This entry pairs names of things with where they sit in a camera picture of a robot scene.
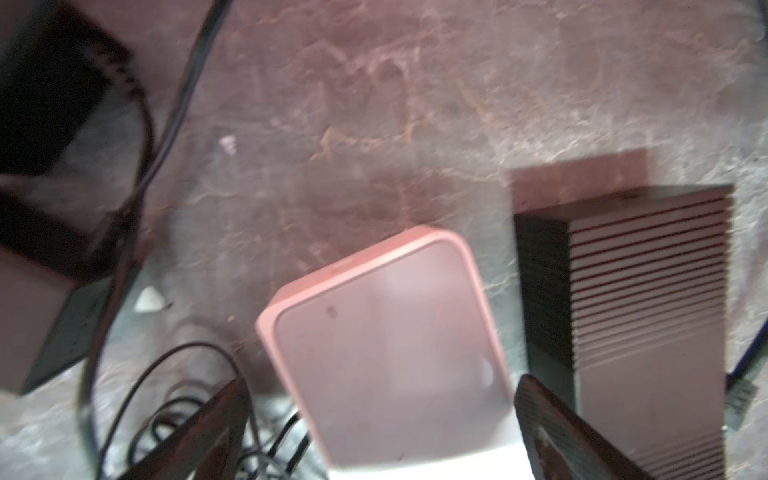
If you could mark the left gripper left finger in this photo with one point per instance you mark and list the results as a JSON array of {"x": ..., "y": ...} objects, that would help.
[{"x": 206, "y": 446}]

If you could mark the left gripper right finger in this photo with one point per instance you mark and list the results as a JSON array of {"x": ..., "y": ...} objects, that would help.
[{"x": 560, "y": 444}]

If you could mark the black ribbed network switch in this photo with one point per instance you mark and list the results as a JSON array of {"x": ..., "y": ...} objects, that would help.
[{"x": 624, "y": 307}]

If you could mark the white network switch box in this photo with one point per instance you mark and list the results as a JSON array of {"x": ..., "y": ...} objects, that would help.
[{"x": 393, "y": 360}]

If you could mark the black small adapter block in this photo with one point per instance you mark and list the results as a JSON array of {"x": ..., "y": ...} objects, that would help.
[{"x": 56, "y": 65}]

